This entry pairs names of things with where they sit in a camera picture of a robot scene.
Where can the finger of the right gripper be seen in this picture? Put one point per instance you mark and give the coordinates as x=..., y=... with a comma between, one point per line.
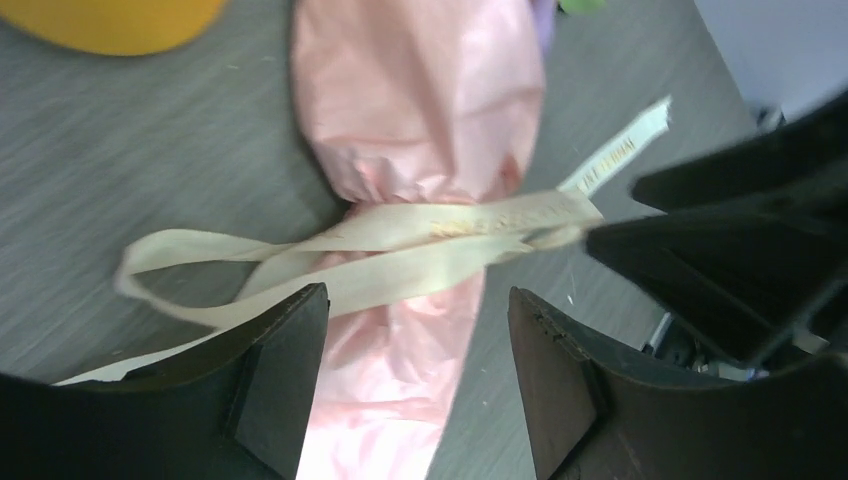
x=740, y=283
x=758, y=164

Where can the pink flower bouquet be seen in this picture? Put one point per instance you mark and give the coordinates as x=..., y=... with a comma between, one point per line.
x=410, y=102

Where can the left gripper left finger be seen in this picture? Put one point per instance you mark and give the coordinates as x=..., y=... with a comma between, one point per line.
x=233, y=407

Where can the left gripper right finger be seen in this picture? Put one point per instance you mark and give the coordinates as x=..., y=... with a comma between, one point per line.
x=596, y=408

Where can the yellow vase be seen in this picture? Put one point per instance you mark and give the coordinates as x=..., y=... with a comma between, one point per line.
x=113, y=27

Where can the beige ribbon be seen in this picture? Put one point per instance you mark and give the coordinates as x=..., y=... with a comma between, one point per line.
x=392, y=252

